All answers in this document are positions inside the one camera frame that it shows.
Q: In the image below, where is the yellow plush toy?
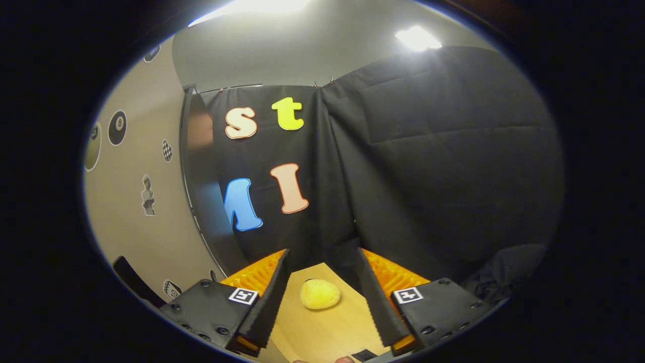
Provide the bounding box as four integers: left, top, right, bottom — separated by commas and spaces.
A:
300, 279, 341, 310

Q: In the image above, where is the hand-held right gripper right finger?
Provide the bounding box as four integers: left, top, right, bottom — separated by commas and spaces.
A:
356, 247, 497, 356

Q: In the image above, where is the grey cabinet door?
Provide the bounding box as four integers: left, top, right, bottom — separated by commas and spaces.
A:
83, 35, 227, 304

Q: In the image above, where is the black backdrop cloth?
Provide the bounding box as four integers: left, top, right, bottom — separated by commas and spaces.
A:
194, 45, 565, 304

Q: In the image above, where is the black door handle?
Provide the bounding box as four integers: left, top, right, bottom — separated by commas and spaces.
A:
112, 256, 167, 309

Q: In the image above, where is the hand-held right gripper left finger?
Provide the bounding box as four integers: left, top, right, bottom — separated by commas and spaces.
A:
160, 249, 292, 357

